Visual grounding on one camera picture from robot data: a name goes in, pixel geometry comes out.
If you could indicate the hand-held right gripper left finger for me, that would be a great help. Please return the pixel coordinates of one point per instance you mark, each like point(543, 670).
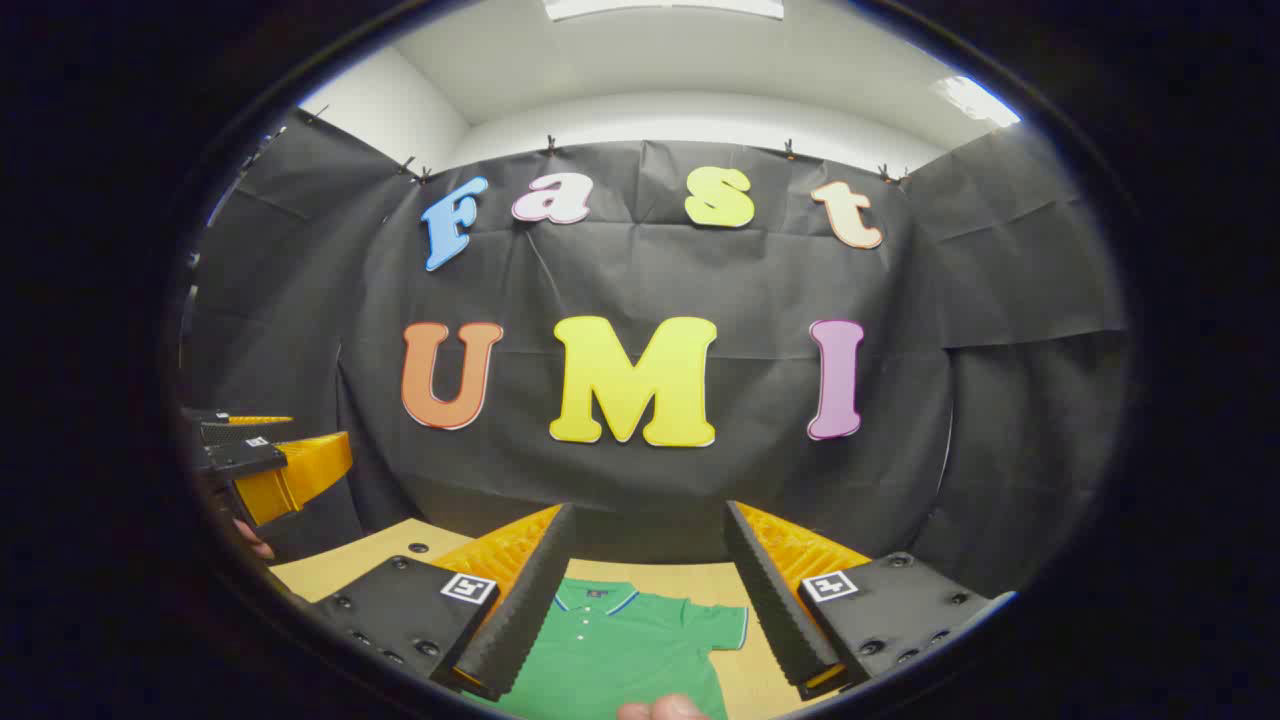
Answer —
point(540, 600)

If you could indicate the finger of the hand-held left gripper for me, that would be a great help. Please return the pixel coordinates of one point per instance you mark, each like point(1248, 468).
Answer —
point(290, 475)
point(235, 433)

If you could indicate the green T-shirt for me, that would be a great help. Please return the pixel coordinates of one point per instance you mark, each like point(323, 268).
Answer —
point(620, 650)

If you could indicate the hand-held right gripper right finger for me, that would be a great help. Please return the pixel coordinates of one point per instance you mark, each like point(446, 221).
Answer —
point(770, 600)

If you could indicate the long ceiling light panel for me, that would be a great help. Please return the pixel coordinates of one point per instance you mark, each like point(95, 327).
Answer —
point(660, 7)

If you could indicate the square ceiling light panel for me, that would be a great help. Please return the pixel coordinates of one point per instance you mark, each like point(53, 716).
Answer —
point(975, 100)

